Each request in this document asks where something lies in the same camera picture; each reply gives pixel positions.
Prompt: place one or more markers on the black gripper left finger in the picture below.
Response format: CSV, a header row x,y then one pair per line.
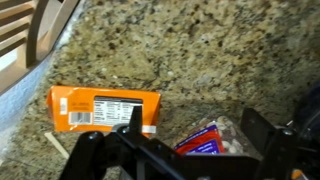
x,y
136,118

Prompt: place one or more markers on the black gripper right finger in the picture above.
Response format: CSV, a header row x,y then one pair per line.
x,y
255,133

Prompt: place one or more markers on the orange snack package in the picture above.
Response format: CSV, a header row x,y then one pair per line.
x,y
100,106

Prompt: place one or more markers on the clear jar purple lid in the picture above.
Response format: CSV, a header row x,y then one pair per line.
x,y
206,140

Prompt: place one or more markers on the thin wooden stick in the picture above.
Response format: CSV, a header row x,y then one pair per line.
x,y
56,145

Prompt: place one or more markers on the wooden chair back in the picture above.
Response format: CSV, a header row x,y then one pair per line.
x,y
33,33

